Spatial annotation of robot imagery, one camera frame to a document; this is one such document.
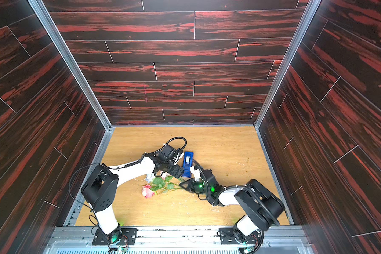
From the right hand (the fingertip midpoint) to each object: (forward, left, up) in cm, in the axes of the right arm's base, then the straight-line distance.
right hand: (181, 183), depth 85 cm
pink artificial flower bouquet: (0, +13, -3) cm, 13 cm away
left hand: (+10, +2, -1) cm, 10 cm away
